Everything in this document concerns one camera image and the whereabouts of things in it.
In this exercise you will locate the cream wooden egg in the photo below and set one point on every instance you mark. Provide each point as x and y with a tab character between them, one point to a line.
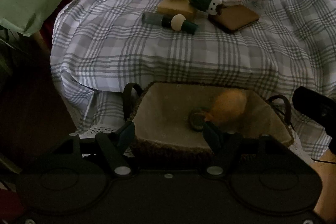
177	22

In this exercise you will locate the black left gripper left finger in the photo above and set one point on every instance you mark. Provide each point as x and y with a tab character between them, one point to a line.
109	143

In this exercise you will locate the dark green marker pen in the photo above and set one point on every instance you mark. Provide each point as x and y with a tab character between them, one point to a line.
157	19

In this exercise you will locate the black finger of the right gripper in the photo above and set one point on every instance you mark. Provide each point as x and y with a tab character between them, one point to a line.
317	107

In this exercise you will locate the orange yellow plush toy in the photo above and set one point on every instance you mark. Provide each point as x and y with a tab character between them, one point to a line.
228	108

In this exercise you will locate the brown leather wallet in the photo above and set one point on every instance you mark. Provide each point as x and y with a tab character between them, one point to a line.
234	18

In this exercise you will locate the woven basket with fabric liner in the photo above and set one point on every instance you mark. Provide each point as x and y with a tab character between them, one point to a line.
173	116

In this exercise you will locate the tan cardboard box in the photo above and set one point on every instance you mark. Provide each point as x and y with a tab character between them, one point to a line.
174	7

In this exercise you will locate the dark green cylinder tube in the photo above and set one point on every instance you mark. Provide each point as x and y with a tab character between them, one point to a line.
189	27

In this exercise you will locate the green tape roll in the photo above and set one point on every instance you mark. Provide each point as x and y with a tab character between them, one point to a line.
198	118

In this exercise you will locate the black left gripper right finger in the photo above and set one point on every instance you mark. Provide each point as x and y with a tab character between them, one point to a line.
233	145

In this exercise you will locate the grey white plaid cloth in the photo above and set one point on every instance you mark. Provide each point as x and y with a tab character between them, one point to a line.
99	46

